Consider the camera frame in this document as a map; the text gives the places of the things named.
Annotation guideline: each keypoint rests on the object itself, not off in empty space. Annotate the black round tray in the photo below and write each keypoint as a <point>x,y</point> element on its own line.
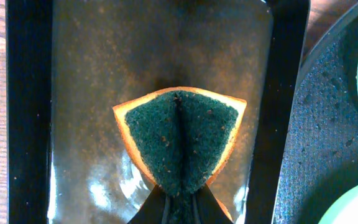
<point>320,160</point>

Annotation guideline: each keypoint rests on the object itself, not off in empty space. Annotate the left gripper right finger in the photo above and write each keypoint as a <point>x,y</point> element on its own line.
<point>206,209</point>

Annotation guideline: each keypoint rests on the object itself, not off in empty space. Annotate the black rectangular tray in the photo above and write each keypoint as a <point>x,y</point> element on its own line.
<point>70,62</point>

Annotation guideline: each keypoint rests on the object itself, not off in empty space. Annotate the orange green sponge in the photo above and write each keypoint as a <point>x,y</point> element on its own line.
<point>180,138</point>

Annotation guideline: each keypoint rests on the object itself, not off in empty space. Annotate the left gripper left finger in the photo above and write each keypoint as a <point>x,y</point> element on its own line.
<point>155,210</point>

